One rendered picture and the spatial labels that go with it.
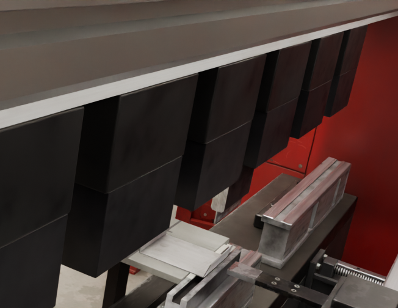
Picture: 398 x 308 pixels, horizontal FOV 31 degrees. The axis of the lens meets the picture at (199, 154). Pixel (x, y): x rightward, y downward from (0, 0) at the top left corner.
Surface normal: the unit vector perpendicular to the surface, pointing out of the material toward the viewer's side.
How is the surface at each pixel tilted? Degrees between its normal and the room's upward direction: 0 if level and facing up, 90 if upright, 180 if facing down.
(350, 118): 90
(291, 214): 0
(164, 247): 0
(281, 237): 90
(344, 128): 90
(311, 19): 90
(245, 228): 0
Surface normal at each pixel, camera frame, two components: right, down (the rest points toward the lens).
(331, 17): 0.89, 0.29
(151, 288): 0.18, -0.93
